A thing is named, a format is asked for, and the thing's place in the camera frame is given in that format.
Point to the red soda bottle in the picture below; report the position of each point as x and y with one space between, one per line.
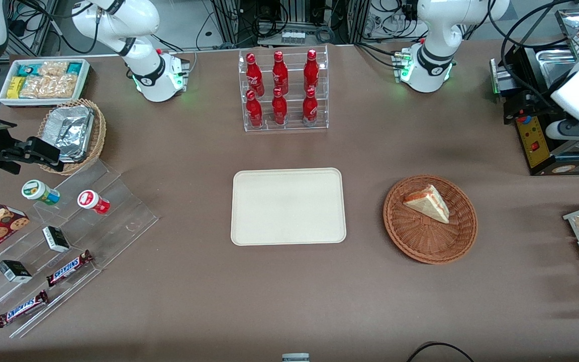
254 110
280 73
254 75
279 108
310 108
311 70

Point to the yellow snack packet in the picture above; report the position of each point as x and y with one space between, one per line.
16 87

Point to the black food warmer machine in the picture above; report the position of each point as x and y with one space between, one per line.
536 146

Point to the triangular sandwich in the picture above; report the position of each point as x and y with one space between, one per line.
429 203

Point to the white power strip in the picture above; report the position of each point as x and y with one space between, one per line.
293 36

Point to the beige rectangular tray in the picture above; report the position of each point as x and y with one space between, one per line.
288 206

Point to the light wicker basket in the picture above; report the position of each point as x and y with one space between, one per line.
98 136

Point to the clear acrylic stepped display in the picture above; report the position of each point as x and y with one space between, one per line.
118 211

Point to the teal snack packet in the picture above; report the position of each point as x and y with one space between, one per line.
28 70
74 68

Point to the round brown wicker basket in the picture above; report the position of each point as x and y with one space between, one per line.
420 241

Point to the large clear cracker bag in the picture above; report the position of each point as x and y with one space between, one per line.
51 86

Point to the small black box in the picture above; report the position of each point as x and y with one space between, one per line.
56 239
14 271

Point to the red lid cup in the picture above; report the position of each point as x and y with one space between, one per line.
91 200

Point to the white plastic snack bin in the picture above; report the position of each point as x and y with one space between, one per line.
84 75

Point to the Snickers chocolate bar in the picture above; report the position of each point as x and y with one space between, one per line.
20 309
68 269

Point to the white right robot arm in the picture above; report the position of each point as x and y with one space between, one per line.
154 75

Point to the small grey white box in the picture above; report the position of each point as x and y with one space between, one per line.
295 357

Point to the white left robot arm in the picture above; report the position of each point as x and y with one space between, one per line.
430 63

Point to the green lid cup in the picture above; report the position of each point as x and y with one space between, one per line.
38 191

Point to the small clear cracker bag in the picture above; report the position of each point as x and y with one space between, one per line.
53 69

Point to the clear acrylic bottle rack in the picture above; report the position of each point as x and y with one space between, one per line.
319 123

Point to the silver foil container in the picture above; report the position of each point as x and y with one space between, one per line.
71 130

